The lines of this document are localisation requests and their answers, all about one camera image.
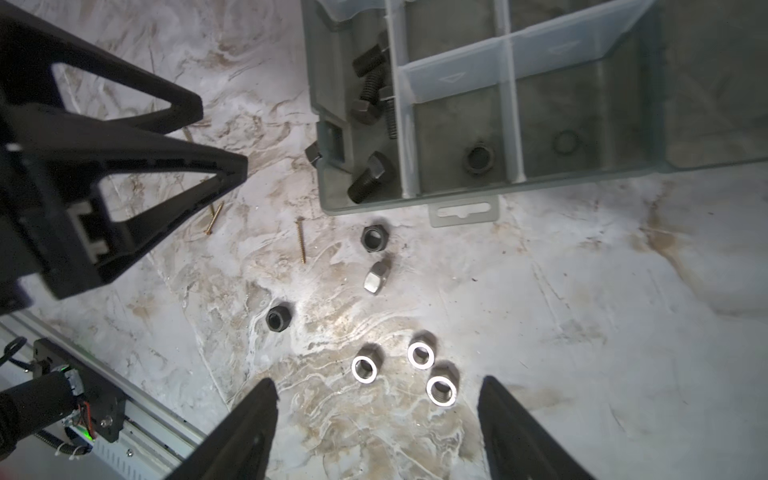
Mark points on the brass wood screw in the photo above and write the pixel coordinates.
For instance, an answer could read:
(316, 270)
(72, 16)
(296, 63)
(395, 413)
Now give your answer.
(300, 235)
(215, 213)

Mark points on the silver hex nut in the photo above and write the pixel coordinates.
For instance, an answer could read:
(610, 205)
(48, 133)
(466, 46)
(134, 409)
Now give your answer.
(376, 277)

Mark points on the black hex bolt pair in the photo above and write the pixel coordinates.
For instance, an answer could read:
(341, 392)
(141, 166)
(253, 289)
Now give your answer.
(377, 100)
(374, 57)

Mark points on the clear plastic organizer box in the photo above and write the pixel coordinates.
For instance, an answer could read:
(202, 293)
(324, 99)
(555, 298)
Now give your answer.
(564, 92)

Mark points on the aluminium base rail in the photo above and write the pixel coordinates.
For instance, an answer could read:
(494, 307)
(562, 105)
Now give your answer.
(134, 434)

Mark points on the black hex nut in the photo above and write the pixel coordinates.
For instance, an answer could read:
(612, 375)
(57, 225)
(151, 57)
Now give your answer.
(479, 159)
(278, 318)
(374, 238)

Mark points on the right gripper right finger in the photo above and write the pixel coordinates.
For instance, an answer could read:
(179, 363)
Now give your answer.
(516, 444)

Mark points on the shiny silver nut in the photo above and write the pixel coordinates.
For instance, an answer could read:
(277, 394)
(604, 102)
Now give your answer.
(442, 390)
(421, 354)
(365, 368)

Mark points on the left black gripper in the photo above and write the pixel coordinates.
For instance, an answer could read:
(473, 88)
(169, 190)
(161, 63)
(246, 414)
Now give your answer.
(83, 200)

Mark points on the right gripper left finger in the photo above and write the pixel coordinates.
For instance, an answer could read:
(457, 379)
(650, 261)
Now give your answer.
(239, 447)

